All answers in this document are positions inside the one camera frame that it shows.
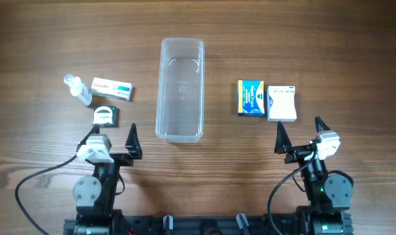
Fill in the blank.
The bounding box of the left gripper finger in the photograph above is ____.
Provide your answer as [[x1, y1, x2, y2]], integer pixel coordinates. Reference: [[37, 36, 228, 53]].
[[83, 124, 100, 143], [125, 123, 143, 159]]

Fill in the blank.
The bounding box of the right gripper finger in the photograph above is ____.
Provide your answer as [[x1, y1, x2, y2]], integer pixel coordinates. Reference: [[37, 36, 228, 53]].
[[314, 116, 331, 133], [274, 121, 292, 154]]

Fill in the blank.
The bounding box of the green Zam-Buk box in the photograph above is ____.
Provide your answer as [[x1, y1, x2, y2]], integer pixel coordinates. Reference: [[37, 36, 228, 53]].
[[93, 106, 117, 127]]

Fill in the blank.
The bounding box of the clear spray bottle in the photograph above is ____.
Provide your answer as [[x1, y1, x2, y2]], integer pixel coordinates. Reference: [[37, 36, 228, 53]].
[[63, 74, 92, 106]]

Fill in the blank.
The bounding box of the white red medicine box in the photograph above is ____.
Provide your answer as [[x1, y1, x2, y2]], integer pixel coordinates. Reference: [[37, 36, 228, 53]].
[[90, 78, 132, 101]]

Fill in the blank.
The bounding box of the blue VapoDrops box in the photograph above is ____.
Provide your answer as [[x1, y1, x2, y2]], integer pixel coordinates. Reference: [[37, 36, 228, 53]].
[[237, 80, 265, 116]]

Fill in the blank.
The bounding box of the clear plastic container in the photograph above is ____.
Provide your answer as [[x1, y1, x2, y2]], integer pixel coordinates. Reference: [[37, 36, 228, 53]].
[[156, 38, 205, 143]]

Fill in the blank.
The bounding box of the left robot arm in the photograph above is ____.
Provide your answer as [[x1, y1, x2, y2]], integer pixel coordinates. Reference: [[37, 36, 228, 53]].
[[63, 124, 143, 235]]

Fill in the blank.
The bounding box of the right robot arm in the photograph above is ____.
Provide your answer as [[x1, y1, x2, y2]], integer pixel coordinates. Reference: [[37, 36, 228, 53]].
[[267, 116, 354, 234]]

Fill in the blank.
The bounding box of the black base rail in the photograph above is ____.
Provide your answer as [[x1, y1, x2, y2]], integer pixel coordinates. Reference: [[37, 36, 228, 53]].
[[63, 213, 354, 235]]

